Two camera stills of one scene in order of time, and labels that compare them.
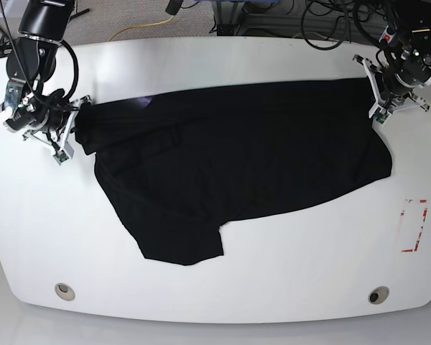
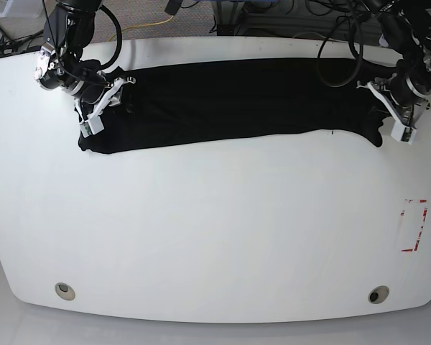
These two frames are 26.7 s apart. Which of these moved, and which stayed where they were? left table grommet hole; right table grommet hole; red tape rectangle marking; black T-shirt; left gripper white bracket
Moved: black T-shirt; left gripper white bracket
Stayed: right table grommet hole; left table grommet hole; red tape rectangle marking
